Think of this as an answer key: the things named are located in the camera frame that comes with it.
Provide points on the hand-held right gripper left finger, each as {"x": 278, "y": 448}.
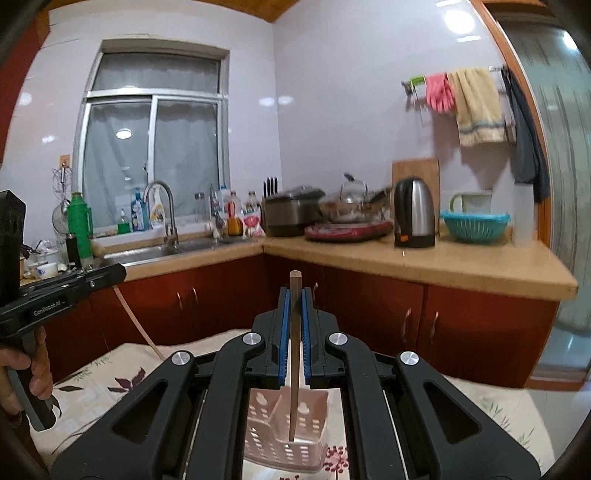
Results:
{"x": 286, "y": 337}

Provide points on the wooden cutting board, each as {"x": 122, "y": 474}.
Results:
{"x": 415, "y": 168}

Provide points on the hanging strainer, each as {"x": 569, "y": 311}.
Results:
{"x": 60, "y": 219}

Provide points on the red kitchen cabinet unit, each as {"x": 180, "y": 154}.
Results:
{"x": 485, "y": 332}

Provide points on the wok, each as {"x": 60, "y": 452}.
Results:
{"x": 351, "y": 210}

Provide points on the steel stovetop kettle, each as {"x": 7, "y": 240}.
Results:
{"x": 353, "y": 190}

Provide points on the sliding window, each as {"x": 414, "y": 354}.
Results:
{"x": 120, "y": 175}

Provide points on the glass jar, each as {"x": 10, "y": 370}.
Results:
{"x": 199, "y": 207}

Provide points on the red induction cooker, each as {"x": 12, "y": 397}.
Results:
{"x": 346, "y": 230}

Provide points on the green and white container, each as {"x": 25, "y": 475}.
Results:
{"x": 475, "y": 201}

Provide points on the wall towel rack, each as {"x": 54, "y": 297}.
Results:
{"x": 406, "y": 87}

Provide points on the wooden chopstick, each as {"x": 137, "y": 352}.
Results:
{"x": 295, "y": 323}
{"x": 138, "y": 325}

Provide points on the steel faucet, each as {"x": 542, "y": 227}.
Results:
{"x": 171, "y": 217}

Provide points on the cooking oil bottle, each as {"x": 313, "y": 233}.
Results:
{"x": 234, "y": 226}

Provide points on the glass sliding door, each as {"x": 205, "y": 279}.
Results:
{"x": 563, "y": 184}

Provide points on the white patterned bowl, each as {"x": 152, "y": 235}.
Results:
{"x": 44, "y": 270}

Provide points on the clear plastic bottle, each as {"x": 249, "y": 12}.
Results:
{"x": 251, "y": 203}

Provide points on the dark hanging cloth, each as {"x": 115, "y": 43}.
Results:
{"x": 524, "y": 152}

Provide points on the pink plastic utensil holder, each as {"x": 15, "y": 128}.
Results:
{"x": 309, "y": 443}

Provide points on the floral tablecloth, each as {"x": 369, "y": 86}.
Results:
{"x": 92, "y": 392}

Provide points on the knife block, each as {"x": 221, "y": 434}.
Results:
{"x": 270, "y": 187}

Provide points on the steel electric kettle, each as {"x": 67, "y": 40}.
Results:
{"x": 413, "y": 212}

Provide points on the pink rubber gloves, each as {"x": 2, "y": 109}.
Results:
{"x": 438, "y": 94}

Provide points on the white spray bottle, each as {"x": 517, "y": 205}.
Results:
{"x": 157, "y": 212}

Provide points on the wall hook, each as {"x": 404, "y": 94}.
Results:
{"x": 65, "y": 160}

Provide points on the person's left hand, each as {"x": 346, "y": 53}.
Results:
{"x": 42, "y": 364}

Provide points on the blue detergent bottle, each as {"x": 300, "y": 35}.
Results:
{"x": 140, "y": 212}

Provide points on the small green soap bottle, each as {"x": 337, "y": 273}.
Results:
{"x": 123, "y": 226}

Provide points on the black flask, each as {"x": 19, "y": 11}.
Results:
{"x": 73, "y": 251}

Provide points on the grey rice cooker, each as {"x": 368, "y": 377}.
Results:
{"x": 291, "y": 212}

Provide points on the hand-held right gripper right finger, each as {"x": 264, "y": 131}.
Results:
{"x": 306, "y": 337}

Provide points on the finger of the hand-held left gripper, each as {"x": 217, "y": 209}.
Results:
{"x": 99, "y": 277}

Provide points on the yellow towel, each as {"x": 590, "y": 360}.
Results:
{"x": 478, "y": 110}

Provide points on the teal plastic basket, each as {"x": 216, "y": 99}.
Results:
{"x": 475, "y": 226}

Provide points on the pink snack packet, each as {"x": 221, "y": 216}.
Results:
{"x": 253, "y": 226}

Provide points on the green thermos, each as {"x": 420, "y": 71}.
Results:
{"x": 79, "y": 230}

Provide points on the steel sink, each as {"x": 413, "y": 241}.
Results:
{"x": 147, "y": 254}

